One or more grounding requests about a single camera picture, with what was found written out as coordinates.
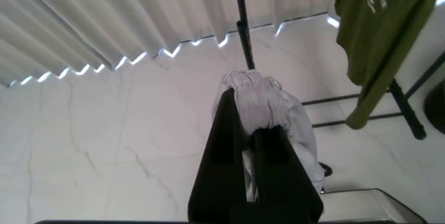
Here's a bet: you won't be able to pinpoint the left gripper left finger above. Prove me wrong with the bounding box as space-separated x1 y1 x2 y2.
187 88 251 223

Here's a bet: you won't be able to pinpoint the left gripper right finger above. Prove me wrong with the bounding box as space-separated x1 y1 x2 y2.
250 126 324 223

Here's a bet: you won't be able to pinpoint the pale grey shorts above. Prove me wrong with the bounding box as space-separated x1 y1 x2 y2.
211 70 326 197

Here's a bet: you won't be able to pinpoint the green shirt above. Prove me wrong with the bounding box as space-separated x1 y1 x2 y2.
334 0 445 130

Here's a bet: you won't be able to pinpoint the black clothes rack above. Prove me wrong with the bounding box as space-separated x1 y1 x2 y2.
232 0 445 141

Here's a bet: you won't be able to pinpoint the white curtain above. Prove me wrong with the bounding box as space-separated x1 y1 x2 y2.
0 0 337 88

